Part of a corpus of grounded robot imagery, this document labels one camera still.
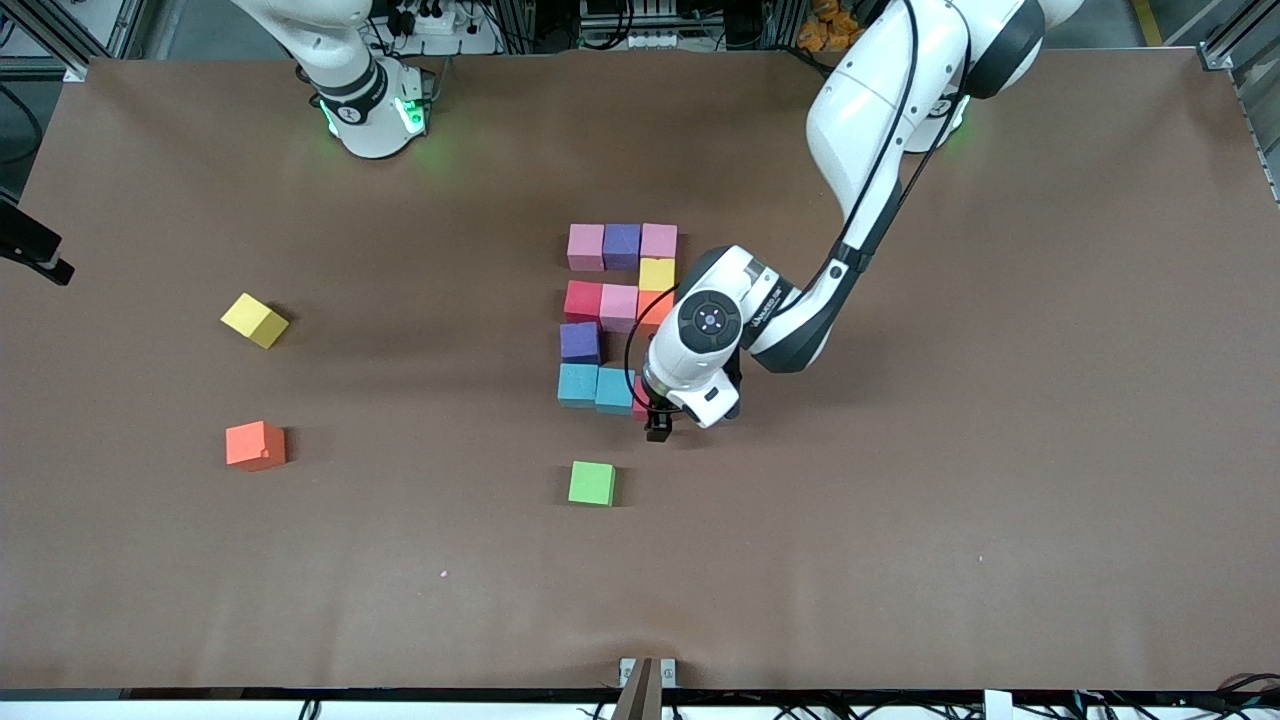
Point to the red foam cube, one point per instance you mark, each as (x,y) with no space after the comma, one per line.
(640,400)
(582,300)

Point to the light blue foam cube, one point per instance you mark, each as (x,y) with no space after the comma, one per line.
(614,390)
(577,385)

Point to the orange foam cube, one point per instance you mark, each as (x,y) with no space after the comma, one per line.
(652,308)
(255,445)

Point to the pink foam cube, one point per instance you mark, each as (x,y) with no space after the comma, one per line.
(586,247)
(619,307)
(658,240)

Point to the yellow foam cube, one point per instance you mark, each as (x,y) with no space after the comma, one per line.
(254,320)
(656,274)

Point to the dark purple foam cube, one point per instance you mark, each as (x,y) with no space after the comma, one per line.
(622,246)

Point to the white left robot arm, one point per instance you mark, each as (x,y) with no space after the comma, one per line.
(880,110)

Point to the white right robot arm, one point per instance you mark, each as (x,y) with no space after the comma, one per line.
(350,80)

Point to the green foam cube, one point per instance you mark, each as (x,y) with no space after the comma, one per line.
(591,483)

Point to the brown table cover sheet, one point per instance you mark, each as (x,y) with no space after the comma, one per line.
(900,560)

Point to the pile of orange objects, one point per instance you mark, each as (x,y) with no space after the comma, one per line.
(828,28)

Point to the white power strip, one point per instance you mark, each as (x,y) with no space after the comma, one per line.
(430,18)

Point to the metal bracket with pole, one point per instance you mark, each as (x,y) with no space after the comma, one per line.
(647,685)

